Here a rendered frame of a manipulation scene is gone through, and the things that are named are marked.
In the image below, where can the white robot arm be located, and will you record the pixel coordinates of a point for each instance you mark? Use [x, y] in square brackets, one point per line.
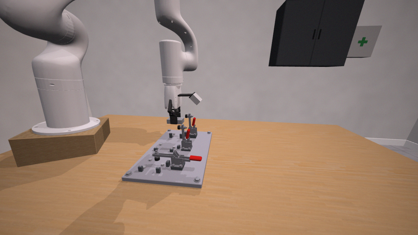
[57, 70]

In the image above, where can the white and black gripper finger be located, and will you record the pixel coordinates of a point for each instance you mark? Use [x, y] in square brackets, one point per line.
[178, 112]
[172, 114]

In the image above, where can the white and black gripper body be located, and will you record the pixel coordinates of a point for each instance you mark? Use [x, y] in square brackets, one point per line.
[171, 92]

